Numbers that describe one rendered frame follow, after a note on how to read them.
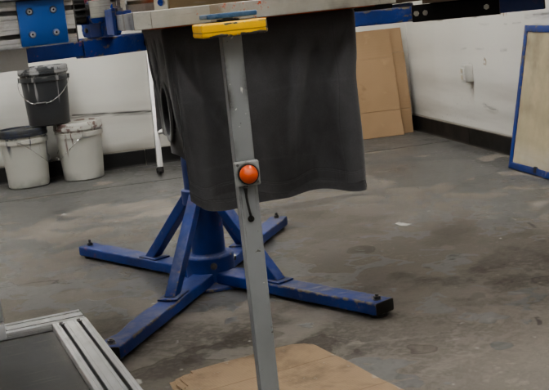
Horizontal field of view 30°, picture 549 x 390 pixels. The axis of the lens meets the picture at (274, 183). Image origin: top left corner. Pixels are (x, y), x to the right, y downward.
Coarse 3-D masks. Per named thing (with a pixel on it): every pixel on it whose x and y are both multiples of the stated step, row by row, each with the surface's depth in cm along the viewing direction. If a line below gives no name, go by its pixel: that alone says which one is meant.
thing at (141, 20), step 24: (264, 0) 221; (288, 0) 222; (312, 0) 224; (336, 0) 225; (360, 0) 226; (384, 0) 227; (120, 24) 252; (144, 24) 216; (168, 24) 218; (192, 24) 219
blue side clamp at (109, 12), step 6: (108, 12) 275; (114, 12) 262; (120, 12) 262; (126, 12) 263; (108, 18) 278; (114, 18) 262; (108, 24) 282; (114, 24) 262; (108, 30) 286; (114, 30) 263
